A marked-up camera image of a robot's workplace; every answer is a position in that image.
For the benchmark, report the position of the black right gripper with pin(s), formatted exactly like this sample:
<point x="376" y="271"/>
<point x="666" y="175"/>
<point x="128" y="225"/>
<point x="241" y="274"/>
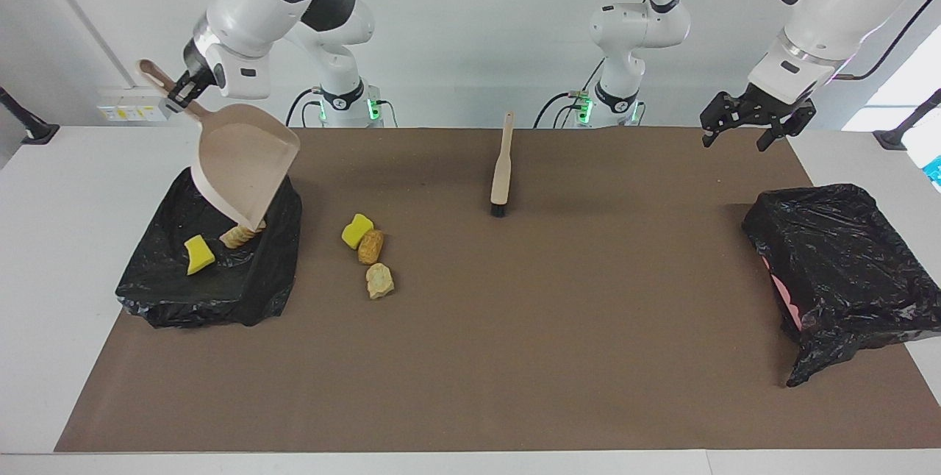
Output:
<point x="202" y="79"/>

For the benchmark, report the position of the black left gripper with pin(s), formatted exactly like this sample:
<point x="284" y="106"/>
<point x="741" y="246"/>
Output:
<point x="764" y="111"/>

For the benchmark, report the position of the beige plastic dustpan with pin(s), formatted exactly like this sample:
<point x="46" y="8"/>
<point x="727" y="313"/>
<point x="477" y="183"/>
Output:
<point x="242" y="159"/>

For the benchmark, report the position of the beige foam chunk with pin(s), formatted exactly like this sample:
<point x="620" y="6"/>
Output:
<point x="239" y="237"/>
<point x="379" y="281"/>

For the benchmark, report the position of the yellow sponge piece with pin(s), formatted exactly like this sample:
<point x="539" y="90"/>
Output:
<point x="356" y="231"/>
<point x="198" y="258"/>

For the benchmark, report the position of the brown foam chunk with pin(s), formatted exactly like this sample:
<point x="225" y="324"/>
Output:
<point x="370" y="247"/>

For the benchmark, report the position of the beige brush with black bristles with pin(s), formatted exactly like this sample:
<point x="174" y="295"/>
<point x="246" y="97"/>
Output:
<point x="501" y="173"/>

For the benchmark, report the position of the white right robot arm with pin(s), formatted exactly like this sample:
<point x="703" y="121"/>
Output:
<point x="242" y="12"/>

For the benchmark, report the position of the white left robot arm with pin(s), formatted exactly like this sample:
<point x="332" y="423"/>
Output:
<point x="845" y="4"/>

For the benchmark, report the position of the black plastic trash bag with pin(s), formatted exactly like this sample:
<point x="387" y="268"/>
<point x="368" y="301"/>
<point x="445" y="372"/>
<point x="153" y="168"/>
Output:
<point x="220" y="291"/>
<point x="845" y="262"/>

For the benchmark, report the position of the pink plastic bin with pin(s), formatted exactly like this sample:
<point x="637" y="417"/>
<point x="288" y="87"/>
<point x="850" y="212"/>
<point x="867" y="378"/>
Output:
<point x="786" y="298"/>

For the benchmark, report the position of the cyan box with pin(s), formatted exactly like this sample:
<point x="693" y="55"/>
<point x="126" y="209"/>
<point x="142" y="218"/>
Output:
<point x="935" y="170"/>

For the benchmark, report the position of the brown paper table mat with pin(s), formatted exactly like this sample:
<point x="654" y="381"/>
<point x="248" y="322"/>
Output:
<point x="588" y="401"/>

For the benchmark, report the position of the white wall outlet box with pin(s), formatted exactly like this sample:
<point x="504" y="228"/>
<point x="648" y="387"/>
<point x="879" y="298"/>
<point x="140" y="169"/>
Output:
<point x="132" y="104"/>

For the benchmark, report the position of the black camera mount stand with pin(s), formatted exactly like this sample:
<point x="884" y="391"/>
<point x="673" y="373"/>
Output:
<point x="893" y="138"/>
<point x="37" y="133"/>

